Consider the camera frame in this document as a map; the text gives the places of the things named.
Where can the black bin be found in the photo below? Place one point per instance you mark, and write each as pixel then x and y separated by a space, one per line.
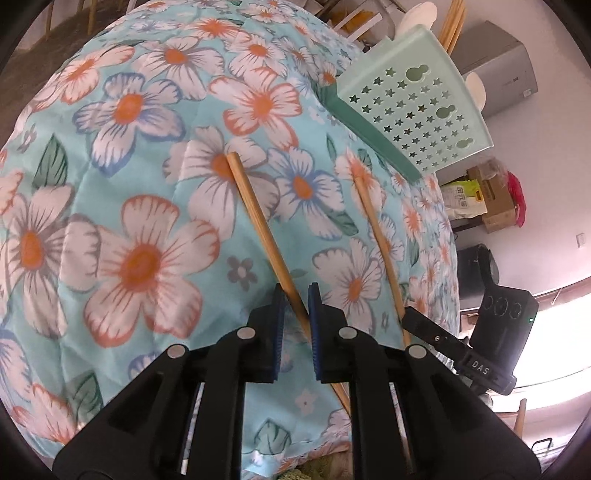
pixel 480 274

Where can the open cardboard box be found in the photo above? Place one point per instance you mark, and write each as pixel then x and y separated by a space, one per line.
pixel 496 203

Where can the wooden chopstick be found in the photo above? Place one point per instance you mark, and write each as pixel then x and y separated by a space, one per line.
pixel 258 230
pixel 452 23
pixel 447 21
pixel 378 240
pixel 458 25

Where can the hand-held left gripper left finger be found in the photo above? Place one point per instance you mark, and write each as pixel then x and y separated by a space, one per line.
pixel 278 332

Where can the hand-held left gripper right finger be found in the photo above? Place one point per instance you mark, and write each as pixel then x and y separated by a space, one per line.
pixel 316 332

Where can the floral blue blanket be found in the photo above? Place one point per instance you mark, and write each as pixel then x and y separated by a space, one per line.
pixel 138 207

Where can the white rice paddle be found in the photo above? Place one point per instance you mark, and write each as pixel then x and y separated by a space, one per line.
pixel 418 16

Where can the green plastic utensil holder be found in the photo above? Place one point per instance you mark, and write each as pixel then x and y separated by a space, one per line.
pixel 415 110

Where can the grey refrigerator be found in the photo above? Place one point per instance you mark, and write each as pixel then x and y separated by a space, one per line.
pixel 503 64

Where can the wall socket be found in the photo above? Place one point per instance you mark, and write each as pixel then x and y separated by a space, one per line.
pixel 581 240

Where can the red plastic bag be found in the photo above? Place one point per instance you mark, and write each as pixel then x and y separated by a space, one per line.
pixel 517 198

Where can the cream plastic ladle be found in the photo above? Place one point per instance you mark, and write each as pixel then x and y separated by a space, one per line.
pixel 475 90

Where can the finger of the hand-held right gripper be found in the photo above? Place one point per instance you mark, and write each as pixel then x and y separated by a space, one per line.
pixel 434 334

